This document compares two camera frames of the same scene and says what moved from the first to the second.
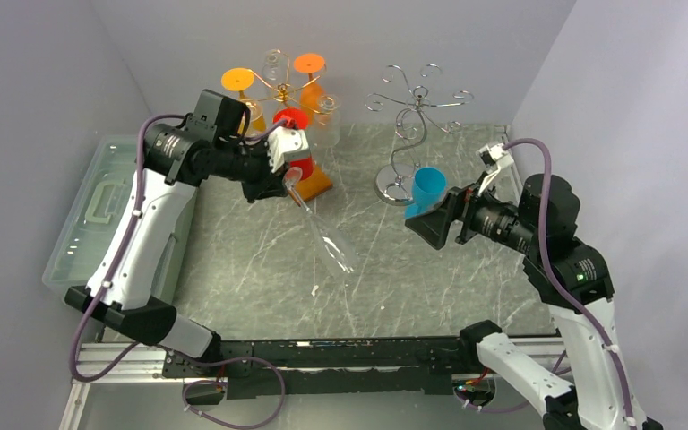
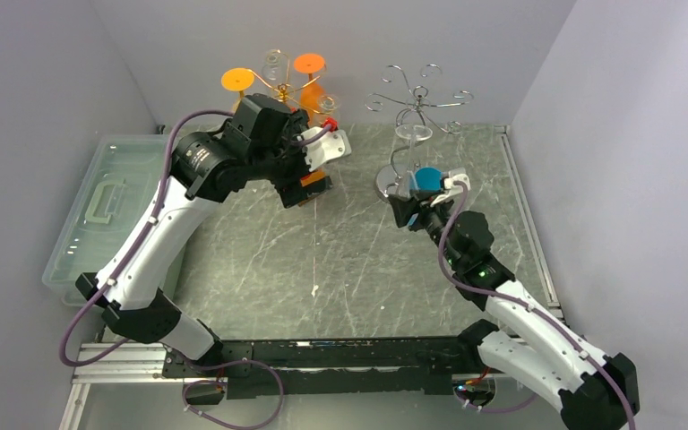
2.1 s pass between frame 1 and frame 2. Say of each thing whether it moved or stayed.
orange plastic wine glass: stayed
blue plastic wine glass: stayed
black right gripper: moved
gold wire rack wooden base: stayed
